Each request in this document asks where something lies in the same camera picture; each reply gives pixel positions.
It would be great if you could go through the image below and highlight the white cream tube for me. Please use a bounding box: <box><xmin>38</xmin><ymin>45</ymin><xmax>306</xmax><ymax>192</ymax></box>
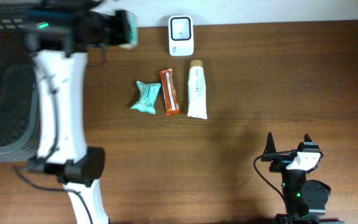
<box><xmin>188</xmin><ymin>60</ymin><xmax>208</xmax><ymax>119</ymax></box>

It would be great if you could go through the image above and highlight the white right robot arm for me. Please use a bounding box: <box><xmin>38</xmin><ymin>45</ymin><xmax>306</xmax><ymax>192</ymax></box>
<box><xmin>253</xmin><ymin>133</ymin><xmax>331</xmax><ymax>223</ymax></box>

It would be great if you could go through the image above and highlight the orange snack bar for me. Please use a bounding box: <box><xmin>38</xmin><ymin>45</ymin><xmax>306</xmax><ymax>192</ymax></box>
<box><xmin>159</xmin><ymin>68</ymin><xmax>180</xmax><ymax>116</ymax></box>

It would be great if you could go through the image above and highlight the small green tissue pack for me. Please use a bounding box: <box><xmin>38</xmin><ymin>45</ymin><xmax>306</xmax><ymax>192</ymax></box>
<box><xmin>119</xmin><ymin>11</ymin><xmax>139</xmax><ymax>49</ymax></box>

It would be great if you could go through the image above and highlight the grey plastic basket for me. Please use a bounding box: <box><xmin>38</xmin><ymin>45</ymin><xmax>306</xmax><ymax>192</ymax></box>
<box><xmin>0</xmin><ymin>3</ymin><xmax>40</xmax><ymax>162</ymax></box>

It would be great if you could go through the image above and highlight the teal wipes packet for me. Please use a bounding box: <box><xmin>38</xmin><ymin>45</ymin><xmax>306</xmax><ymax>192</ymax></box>
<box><xmin>131</xmin><ymin>81</ymin><xmax>162</xmax><ymax>114</ymax></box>

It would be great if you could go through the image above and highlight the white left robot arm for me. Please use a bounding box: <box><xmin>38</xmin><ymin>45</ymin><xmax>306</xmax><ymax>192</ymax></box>
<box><xmin>25</xmin><ymin>1</ymin><xmax>137</xmax><ymax>223</ymax></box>

